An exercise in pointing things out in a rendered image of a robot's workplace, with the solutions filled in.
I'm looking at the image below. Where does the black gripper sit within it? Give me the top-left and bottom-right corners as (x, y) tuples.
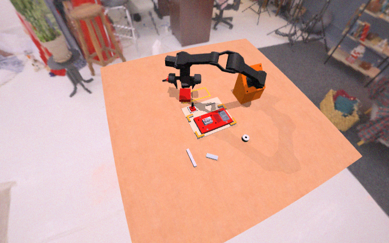
(168, 70), (201, 89)

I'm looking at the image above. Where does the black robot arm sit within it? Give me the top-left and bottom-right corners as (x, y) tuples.
(165, 50), (267, 89)

